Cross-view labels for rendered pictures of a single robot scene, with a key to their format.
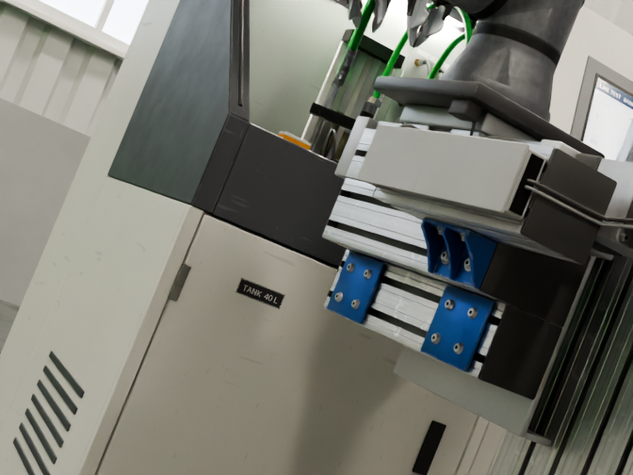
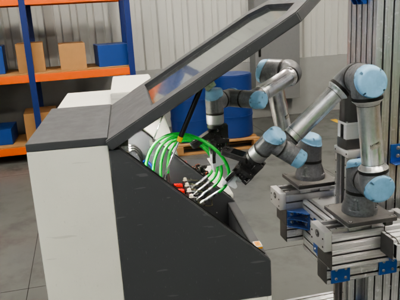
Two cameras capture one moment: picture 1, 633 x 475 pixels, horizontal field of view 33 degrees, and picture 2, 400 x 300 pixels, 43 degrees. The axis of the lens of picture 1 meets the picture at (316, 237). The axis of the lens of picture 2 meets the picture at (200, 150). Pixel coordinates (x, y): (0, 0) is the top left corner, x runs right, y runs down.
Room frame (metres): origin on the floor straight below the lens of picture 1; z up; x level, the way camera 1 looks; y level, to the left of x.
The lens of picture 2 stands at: (1.36, 2.02, 1.91)
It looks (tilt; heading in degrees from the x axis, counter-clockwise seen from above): 15 degrees down; 288
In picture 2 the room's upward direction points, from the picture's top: 3 degrees counter-clockwise
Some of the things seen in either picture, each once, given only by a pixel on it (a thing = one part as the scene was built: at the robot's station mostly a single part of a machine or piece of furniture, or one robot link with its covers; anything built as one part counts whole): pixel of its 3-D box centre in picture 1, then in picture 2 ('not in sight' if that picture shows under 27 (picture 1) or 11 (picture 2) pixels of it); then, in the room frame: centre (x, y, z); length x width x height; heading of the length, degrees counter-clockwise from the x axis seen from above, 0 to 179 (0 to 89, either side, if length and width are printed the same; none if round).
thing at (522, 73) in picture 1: (503, 78); (359, 199); (1.36, -0.14, 1.09); 0.15 x 0.15 x 0.10
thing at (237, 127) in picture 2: not in sight; (211, 111); (3.40, -4.93, 0.51); 1.20 x 0.85 x 1.02; 28
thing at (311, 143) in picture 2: not in sight; (308, 146); (1.61, -0.58, 1.20); 0.13 x 0.12 x 0.14; 159
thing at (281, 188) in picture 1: (381, 235); (245, 241); (1.85, -0.10, 0.87); 0.62 x 0.04 x 0.16; 115
